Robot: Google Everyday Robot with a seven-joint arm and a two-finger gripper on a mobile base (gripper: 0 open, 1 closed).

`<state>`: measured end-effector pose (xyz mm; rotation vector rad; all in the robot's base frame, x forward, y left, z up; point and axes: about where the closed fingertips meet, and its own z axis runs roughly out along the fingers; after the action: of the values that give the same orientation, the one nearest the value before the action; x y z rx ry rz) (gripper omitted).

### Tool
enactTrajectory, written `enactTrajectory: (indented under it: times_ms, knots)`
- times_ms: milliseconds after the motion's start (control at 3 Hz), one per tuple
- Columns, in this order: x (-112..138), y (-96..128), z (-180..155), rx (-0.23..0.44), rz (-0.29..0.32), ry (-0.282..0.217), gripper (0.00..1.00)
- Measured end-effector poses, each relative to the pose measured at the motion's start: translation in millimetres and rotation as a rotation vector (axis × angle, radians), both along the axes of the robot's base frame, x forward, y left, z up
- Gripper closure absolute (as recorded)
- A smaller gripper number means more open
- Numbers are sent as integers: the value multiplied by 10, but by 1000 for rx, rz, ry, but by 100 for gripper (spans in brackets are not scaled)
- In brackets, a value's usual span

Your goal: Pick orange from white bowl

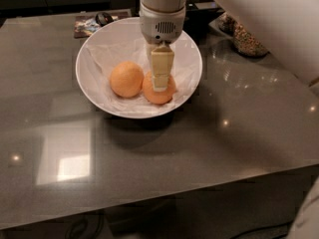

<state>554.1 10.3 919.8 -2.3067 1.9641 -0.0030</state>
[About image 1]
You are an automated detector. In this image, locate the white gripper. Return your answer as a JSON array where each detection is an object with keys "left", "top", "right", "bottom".
[{"left": 140, "top": 2, "right": 185, "bottom": 92}]

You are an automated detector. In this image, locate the orange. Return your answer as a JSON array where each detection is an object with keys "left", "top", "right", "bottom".
[
  {"left": 110, "top": 61, "right": 144, "bottom": 98},
  {"left": 143, "top": 72, "right": 176, "bottom": 105}
]

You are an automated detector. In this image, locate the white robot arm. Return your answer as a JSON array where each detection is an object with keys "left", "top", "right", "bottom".
[{"left": 140, "top": 0, "right": 319, "bottom": 91}]

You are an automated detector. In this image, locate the white bowl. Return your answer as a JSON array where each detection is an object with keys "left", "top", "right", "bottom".
[{"left": 75, "top": 16, "right": 203, "bottom": 120}]

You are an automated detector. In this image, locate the white paper liner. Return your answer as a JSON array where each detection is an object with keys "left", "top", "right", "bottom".
[{"left": 80, "top": 31, "right": 199, "bottom": 116}]

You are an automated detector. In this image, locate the glass jar of cereal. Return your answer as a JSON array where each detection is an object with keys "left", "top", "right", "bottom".
[{"left": 217, "top": 13, "right": 268, "bottom": 58}]

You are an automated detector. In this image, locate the black cable on floor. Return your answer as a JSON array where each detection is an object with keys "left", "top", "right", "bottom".
[{"left": 228, "top": 221, "right": 293, "bottom": 239}]

